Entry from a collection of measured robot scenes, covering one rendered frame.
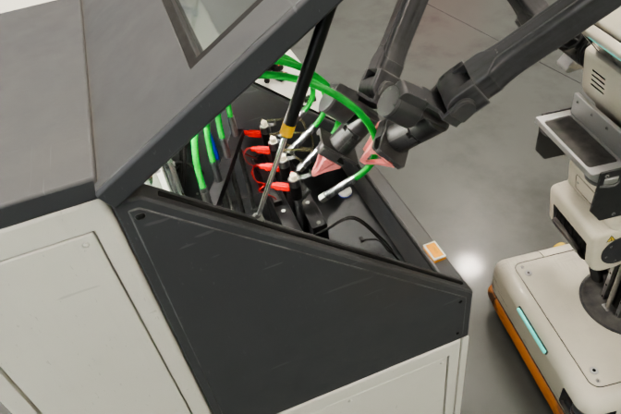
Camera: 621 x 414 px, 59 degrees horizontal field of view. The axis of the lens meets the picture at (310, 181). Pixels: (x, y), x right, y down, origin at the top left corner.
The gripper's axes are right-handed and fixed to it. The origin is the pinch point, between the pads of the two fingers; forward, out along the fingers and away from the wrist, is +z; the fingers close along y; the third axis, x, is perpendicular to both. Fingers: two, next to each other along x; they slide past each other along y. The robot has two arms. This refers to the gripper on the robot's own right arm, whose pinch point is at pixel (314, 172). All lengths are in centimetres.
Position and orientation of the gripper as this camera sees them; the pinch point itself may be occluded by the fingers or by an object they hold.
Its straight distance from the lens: 125.9
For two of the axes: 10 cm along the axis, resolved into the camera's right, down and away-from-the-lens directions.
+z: -5.9, 6.4, 4.8
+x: 1.0, 6.6, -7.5
